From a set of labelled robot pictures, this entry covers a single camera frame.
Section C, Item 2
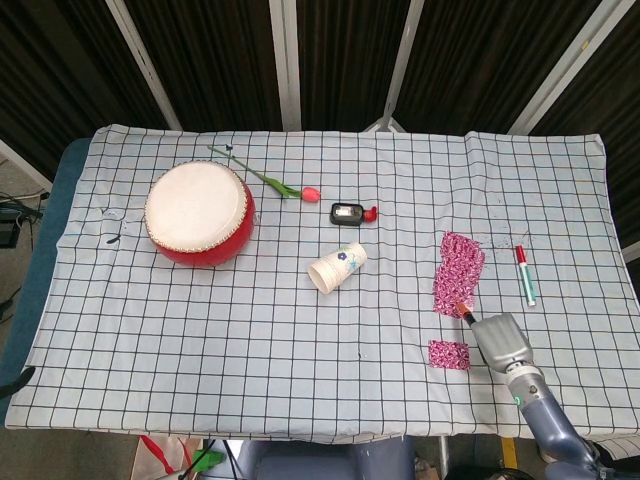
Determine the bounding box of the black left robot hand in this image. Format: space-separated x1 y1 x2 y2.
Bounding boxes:
0 366 37 400

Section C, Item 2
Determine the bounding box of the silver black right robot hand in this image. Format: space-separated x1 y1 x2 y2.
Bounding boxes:
455 301 535 374

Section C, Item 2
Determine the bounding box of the pink knitted cloth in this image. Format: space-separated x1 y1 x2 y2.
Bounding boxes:
431 230 487 321

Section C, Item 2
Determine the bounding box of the green marker red cap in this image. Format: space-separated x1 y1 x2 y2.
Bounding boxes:
514 244 538 308

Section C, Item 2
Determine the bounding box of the blue padded table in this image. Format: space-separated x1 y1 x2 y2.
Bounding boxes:
0 137 92 401

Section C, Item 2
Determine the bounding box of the white paper cup blue flower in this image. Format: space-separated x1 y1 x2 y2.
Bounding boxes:
307 241 369 295

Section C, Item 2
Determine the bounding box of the black ink bottle red cap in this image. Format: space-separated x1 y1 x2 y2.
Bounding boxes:
329 201 379 226

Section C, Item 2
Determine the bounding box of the blue checkered white tablecloth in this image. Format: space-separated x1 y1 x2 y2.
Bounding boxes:
3 124 640 445

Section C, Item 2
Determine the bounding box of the green plastic object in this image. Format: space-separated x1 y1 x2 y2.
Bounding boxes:
191 448 224 472

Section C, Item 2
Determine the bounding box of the blue padded stool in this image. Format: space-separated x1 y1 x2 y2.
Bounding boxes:
236 433 417 480

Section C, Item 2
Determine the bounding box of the artificial pink tulip flower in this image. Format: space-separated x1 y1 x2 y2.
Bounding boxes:
207 144 322 204

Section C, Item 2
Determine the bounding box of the red drum white skin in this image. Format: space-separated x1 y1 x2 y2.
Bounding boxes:
143 159 257 267

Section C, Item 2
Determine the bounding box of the black device with cables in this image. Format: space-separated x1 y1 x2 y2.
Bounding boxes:
0 192 49 250

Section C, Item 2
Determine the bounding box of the white bag red handle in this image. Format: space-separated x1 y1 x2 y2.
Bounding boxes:
130 433 204 480

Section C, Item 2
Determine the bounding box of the white partition post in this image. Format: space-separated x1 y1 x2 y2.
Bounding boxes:
363 0 427 133
103 0 183 131
0 138 53 197
268 0 303 132
507 0 627 135

